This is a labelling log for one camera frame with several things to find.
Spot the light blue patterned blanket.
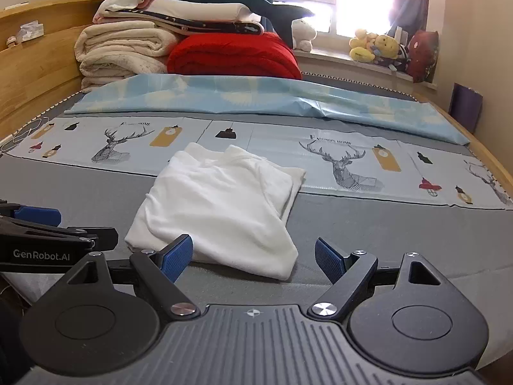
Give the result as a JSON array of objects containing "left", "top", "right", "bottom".
[{"left": 64, "top": 74, "right": 470, "bottom": 147}]

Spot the white shirt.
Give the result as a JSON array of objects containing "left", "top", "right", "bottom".
[{"left": 125, "top": 142, "right": 307, "bottom": 281}]

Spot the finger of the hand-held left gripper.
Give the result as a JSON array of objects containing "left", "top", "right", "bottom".
[
  {"left": 0, "top": 204, "right": 62, "bottom": 226},
  {"left": 0, "top": 217, "right": 119, "bottom": 251}
]

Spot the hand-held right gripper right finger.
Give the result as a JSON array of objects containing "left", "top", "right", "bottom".
[{"left": 308, "top": 237, "right": 455, "bottom": 321}]

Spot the dark red cushion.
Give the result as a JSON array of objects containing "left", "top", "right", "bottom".
[{"left": 407, "top": 30, "right": 439, "bottom": 83}]

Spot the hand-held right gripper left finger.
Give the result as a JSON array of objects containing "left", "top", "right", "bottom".
[{"left": 64, "top": 234, "right": 200, "bottom": 322}]

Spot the white window sill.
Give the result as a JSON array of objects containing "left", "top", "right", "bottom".
[{"left": 294, "top": 46, "right": 437, "bottom": 89}]

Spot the deer printed bed sheet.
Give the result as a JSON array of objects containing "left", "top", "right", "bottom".
[{"left": 0, "top": 116, "right": 513, "bottom": 211}]

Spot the pale yellow plush toy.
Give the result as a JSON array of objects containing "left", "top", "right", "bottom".
[{"left": 349, "top": 28, "right": 379, "bottom": 64}]

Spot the window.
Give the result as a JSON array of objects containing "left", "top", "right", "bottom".
[{"left": 273, "top": 0, "right": 397, "bottom": 39}]

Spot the grey bed mat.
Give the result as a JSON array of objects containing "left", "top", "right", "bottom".
[{"left": 0, "top": 84, "right": 513, "bottom": 370}]

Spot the tissue pack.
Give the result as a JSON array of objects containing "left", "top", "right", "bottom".
[{"left": 18, "top": 21, "right": 45, "bottom": 43}]

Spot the white plush toy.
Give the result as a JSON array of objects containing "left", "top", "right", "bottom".
[{"left": 290, "top": 18, "right": 317, "bottom": 53}]

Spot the wooden bed frame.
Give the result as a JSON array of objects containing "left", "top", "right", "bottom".
[{"left": 0, "top": 0, "right": 513, "bottom": 209}]

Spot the red folded quilt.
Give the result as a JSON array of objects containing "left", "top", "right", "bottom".
[{"left": 166, "top": 33, "right": 303, "bottom": 81}]

